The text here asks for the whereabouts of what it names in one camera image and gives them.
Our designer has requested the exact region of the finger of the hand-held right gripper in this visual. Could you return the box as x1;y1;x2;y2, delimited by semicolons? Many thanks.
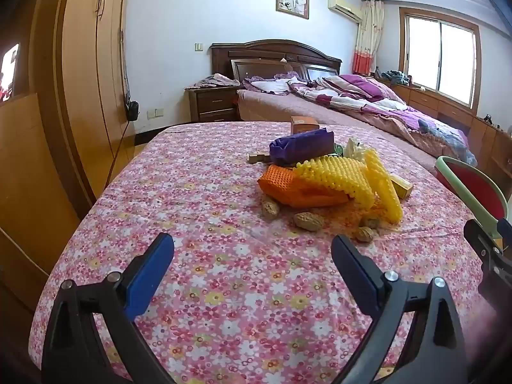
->
464;219;512;277

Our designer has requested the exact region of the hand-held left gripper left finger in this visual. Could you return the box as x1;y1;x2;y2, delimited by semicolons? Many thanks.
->
41;232;175;384

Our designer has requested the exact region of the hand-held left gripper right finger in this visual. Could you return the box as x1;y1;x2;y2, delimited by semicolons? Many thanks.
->
331;234;467;384

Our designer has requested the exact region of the green rimmed red bin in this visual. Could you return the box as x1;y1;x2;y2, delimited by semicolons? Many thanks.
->
435;155;508;228

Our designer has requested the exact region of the large walnut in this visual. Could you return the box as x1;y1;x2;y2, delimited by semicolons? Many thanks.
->
294;213;324;231

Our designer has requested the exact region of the narrow yellow foam net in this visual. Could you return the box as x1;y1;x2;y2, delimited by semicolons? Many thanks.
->
363;148;403;223

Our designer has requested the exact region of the gold box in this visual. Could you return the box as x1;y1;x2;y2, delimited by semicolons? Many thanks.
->
390;174;413;199

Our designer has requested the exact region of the wide yellow foam net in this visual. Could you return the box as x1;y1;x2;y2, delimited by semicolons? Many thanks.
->
293;156;379;209

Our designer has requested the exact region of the orange foam net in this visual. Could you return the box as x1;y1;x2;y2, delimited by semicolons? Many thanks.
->
257;164;353;209

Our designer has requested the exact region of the cream foam net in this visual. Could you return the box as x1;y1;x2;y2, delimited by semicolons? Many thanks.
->
344;139;374;161

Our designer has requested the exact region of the purple foam net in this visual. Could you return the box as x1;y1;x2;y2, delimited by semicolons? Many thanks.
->
269;127;335;167

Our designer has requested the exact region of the orange cardboard box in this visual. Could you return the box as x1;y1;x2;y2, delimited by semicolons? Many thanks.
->
291;116;321;134

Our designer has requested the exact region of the blue plaid garment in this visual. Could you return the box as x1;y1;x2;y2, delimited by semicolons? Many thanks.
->
420;120;478;166

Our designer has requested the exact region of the long wooden cabinet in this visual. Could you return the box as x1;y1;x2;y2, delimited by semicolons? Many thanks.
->
378;76;512;204

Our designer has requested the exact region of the wooden side panel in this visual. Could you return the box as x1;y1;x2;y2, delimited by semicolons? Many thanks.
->
0;92;94;316

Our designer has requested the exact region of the dark wooden nightstand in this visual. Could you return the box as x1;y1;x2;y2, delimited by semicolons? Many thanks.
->
185;86;241;124

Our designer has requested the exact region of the purple patchwork quilt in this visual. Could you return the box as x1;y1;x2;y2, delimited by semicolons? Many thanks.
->
288;74;476;164

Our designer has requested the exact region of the bed with purple quilt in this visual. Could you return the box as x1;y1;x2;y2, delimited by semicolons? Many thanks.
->
237;88;476;171

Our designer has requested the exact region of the blue green cloth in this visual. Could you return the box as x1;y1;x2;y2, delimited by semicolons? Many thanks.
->
381;70;411;86

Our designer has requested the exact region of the wooden framed window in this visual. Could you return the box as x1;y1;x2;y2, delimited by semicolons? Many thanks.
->
399;6;481;115

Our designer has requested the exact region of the pile of pale clothes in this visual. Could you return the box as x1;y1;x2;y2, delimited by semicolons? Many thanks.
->
185;73;241;90

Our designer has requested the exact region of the purple ruffled pillow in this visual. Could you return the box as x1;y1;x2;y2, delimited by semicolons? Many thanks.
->
243;71;300;96

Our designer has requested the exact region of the wooden wardrobe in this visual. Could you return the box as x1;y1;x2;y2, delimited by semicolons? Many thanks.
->
28;0;139;209

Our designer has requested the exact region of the patterned curtain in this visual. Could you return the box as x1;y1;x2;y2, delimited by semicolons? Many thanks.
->
352;0;385;76

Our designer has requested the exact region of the dark wooden headboard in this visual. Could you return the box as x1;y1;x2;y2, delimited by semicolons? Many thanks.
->
211;39;342;86

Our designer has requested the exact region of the lit screen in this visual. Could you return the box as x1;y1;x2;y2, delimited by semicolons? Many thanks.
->
0;43;20;102

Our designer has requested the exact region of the white air conditioner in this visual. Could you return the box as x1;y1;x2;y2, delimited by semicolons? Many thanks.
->
327;0;364;22

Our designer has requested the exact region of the thin black cable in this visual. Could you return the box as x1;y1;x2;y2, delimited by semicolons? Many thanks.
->
106;119;131;177

